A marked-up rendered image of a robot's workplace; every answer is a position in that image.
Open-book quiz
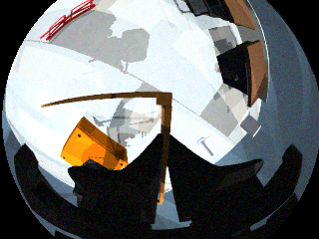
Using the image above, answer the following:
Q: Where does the grey flat rectangular panel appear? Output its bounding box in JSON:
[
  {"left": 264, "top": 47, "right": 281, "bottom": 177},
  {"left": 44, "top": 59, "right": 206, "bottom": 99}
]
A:
[{"left": 236, "top": 0, "right": 270, "bottom": 103}]

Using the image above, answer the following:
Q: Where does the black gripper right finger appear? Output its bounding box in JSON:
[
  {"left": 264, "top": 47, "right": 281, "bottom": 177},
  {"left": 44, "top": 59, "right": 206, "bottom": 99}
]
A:
[{"left": 166, "top": 135, "right": 264, "bottom": 222}]

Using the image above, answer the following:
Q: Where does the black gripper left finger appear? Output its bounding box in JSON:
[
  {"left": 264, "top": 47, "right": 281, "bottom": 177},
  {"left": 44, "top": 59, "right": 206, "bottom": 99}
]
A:
[{"left": 68, "top": 132, "right": 163, "bottom": 224}]

